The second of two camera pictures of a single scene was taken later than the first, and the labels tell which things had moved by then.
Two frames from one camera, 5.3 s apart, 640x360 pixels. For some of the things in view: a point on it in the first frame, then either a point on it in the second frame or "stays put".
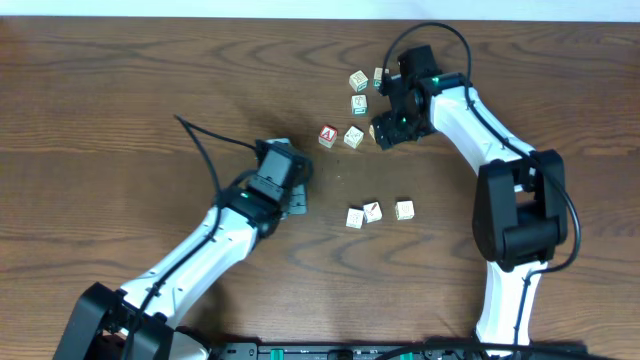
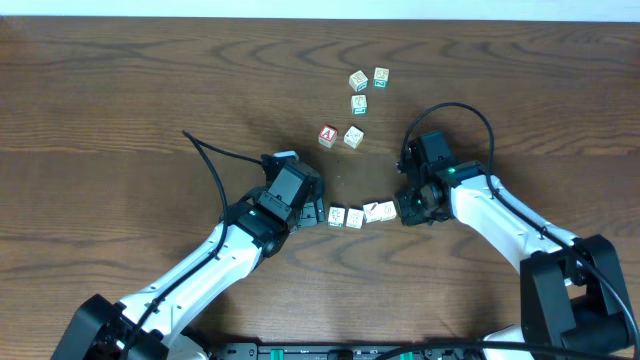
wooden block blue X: (372, 212) stays put
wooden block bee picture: (354, 218) stays put
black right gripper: (387, 131) → (407, 213)
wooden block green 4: (358, 81) stays put
